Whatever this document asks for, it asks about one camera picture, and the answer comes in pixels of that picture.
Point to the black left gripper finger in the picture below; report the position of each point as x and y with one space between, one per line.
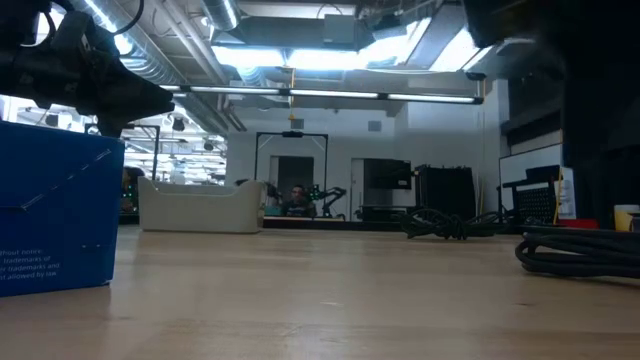
142 100

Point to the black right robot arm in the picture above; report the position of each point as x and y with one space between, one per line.
605 115

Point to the black background robot arm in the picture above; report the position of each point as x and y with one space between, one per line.
331 195

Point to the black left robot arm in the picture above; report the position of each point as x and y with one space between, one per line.
22 17

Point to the beige plastic bin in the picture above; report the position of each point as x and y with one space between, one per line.
200 207

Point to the blue cardboard box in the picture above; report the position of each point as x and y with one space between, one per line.
55 210

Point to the white board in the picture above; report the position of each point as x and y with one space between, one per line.
530 160

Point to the black cabinet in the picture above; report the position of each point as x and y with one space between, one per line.
446 190

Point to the black perforated cart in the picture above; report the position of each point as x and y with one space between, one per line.
535 200

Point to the long ceiling light bar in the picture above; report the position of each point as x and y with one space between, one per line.
325 93

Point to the person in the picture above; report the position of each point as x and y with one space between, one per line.
298 202

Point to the red flat box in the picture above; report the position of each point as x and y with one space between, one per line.
577 223

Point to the yellow cup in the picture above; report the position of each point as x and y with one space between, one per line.
625 219

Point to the black metal frame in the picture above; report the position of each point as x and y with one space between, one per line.
291 134

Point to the black wall monitor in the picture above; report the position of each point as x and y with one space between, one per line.
387 174

